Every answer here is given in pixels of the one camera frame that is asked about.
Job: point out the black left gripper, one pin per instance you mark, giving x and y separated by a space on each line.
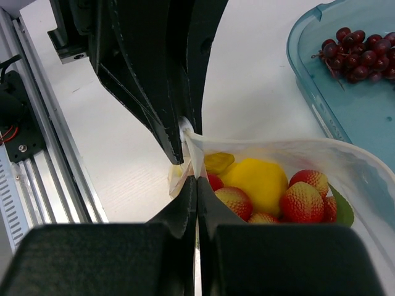
125 42

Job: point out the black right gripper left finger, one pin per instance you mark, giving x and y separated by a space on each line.
179 218

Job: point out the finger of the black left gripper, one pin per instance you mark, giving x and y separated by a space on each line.
192 26

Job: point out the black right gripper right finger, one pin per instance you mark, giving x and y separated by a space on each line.
212 216

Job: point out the yellow lemon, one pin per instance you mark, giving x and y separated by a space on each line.
264 183

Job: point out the red strawberries with leaves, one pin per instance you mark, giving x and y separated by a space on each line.
310 198

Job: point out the clear dotted zip bag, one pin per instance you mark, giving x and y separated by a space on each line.
360 177

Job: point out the yellow banana bunch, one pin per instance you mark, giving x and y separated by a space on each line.
218 162

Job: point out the dark red grape bunch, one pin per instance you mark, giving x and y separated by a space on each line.
354 57

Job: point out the teal plastic tray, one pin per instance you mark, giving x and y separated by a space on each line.
361 114

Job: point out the aluminium mounting rail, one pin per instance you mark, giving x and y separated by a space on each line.
53 184

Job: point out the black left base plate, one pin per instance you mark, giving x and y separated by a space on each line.
20 131

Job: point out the white slotted cable duct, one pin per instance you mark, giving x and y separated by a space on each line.
12 212

